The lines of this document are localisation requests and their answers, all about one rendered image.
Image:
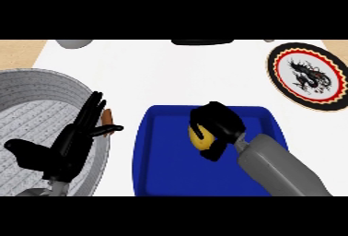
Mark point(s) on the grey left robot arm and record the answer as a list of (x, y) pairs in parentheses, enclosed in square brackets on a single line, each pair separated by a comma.
[(43, 190)]

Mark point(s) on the brown sausage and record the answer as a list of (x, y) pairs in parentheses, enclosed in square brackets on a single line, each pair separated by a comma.
[(108, 120)]

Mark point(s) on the blue tray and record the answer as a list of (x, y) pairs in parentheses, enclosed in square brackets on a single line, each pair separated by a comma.
[(181, 166)]

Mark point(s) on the grey round object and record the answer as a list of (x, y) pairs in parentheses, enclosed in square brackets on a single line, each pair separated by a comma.
[(74, 43)]

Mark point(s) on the dragon print plate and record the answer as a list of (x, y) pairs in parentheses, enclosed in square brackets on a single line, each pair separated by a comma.
[(310, 76)]

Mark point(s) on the black flat object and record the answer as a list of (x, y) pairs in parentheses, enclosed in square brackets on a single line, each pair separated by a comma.
[(202, 42)]

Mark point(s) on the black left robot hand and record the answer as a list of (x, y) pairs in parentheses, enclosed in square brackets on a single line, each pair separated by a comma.
[(63, 150)]

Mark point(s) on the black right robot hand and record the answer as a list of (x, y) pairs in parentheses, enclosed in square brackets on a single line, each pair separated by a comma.
[(221, 121)]

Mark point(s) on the grey round basin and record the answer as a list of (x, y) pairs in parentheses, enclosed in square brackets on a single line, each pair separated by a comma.
[(40, 123)]

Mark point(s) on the yellow lemon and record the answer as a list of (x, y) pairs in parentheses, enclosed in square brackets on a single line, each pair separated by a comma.
[(201, 140)]

